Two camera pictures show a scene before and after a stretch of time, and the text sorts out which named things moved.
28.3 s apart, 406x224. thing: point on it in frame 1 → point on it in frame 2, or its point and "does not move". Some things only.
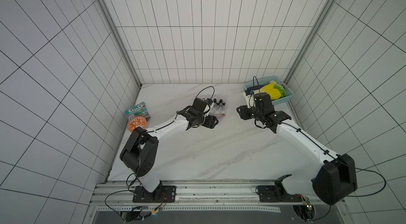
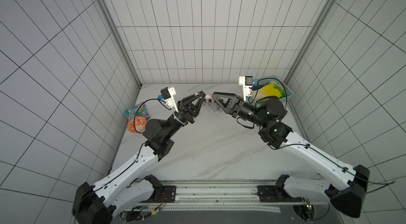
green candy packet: (139, 110) does not move
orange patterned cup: (136, 121) does not move
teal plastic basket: (274, 85) does not move
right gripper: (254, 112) → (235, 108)
